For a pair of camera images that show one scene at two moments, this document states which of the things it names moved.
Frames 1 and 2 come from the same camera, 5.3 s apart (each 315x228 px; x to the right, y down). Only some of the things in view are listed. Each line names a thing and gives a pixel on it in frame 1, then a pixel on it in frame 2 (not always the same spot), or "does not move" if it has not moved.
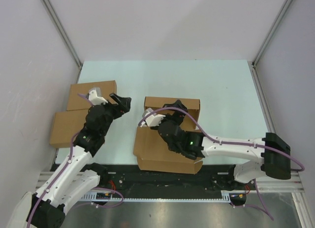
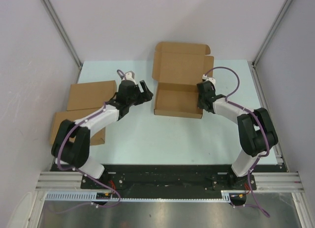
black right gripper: [176, 116] → [200, 106]
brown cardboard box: [152, 152] → [177, 69]
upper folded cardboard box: [75, 102] does not move
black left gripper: [123, 102] → [148, 95]
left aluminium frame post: [57, 23] does not move
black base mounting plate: [211, 179] does not move
